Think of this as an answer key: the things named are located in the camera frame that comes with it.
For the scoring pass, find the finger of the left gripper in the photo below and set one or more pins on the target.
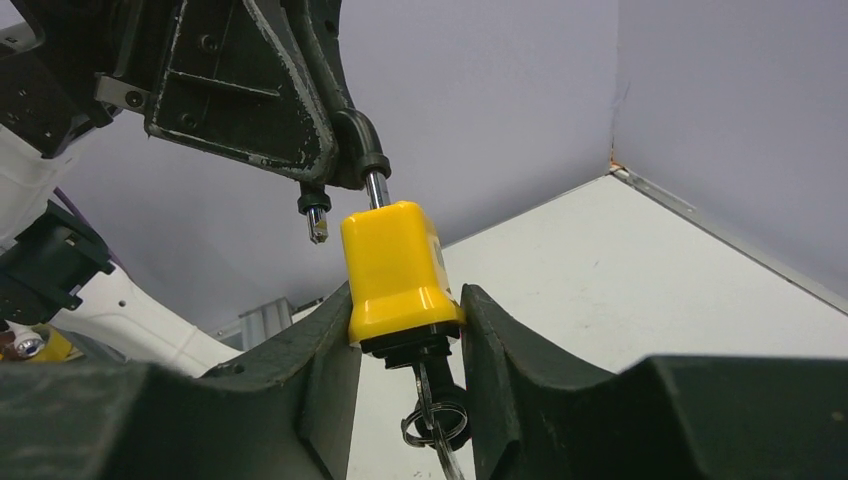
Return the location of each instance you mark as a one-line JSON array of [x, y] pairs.
[[358, 150]]

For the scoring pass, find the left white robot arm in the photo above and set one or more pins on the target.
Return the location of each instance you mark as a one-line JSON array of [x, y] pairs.
[[56, 269]]

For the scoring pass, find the yellow padlock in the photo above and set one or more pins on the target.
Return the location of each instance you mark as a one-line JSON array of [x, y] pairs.
[[403, 311]]

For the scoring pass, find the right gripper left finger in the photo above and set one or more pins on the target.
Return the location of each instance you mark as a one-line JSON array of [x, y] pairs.
[[282, 410]]

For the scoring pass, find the aluminium frame rail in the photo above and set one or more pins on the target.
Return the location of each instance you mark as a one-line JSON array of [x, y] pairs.
[[255, 326]]

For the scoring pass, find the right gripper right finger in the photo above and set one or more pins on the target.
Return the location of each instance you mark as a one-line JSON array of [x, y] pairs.
[[539, 412]]

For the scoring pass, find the yellow padlock key bunch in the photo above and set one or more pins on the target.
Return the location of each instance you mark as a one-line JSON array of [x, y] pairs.
[[439, 419]]

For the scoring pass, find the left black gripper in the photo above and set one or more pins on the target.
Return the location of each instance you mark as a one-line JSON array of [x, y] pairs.
[[234, 81]]

